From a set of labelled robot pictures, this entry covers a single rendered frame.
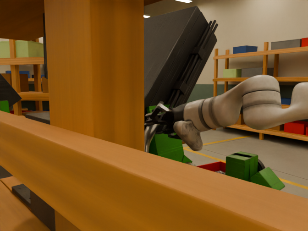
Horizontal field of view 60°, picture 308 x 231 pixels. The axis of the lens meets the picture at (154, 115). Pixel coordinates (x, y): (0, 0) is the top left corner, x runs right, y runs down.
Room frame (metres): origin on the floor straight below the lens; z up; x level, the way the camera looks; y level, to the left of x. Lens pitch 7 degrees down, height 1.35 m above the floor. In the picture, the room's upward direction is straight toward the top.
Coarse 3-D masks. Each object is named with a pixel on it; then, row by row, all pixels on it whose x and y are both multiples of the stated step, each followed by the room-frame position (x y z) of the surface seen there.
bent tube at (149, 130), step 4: (148, 116) 0.75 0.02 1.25; (156, 124) 0.73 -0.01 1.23; (148, 128) 0.72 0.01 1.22; (152, 128) 0.72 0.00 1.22; (156, 128) 0.73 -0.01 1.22; (144, 132) 0.71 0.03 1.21; (148, 132) 0.71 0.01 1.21; (152, 132) 0.72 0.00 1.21; (144, 136) 0.70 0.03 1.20; (148, 136) 0.70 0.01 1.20; (152, 136) 0.71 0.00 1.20; (144, 140) 0.69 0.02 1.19; (148, 140) 0.70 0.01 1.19; (144, 144) 0.69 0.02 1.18; (148, 144) 0.70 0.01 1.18; (144, 148) 0.68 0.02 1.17; (148, 148) 0.69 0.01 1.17; (148, 152) 0.69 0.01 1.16
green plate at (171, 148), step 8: (168, 104) 0.84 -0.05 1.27; (160, 136) 0.78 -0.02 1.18; (152, 144) 0.79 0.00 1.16; (160, 144) 0.77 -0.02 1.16; (168, 144) 0.79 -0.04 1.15; (176, 144) 0.82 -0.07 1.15; (152, 152) 0.79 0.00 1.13; (160, 152) 0.76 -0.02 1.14; (168, 152) 0.78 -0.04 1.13; (176, 152) 0.81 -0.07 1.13; (176, 160) 0.80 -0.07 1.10
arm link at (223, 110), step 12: (240, 84) 0.53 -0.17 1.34; (252, 84) 0.51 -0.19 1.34; (264, 84) 0.50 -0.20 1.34; (276, 84) 0.50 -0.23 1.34; (216, 96) 0.58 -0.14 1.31; (228, 96) 0.54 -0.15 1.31; (240, 96) 0.55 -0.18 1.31; (204, 108) 0.58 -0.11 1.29; (216, 108) 0.55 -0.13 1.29; (228, 108) 0.55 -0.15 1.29; (240, 108) 0.57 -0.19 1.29; (204, 120) 0.58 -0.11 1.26; (216, 120) 0.56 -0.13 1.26; (228, 120) 0.55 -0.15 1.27
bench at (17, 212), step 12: (0, 180) 1.22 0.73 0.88; (12, 180) 1.21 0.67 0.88; (0, 192) 1.07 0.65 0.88; (12, 192) 1.09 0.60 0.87; (0, 204) 0.96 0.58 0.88; (12, 204) 0.96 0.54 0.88; (24, 204) 0.96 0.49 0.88; (0, 216) 0.87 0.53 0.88; (12, 216) 0.87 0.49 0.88; (24, 216) 0.87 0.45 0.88; (36, 216) 0.87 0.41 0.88; (0, 228) 0.80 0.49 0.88; (12, 228) 0.80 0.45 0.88; (24, 228) 0.80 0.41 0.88; (36, 228) 0.80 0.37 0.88; (48, 228) 0.80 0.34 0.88
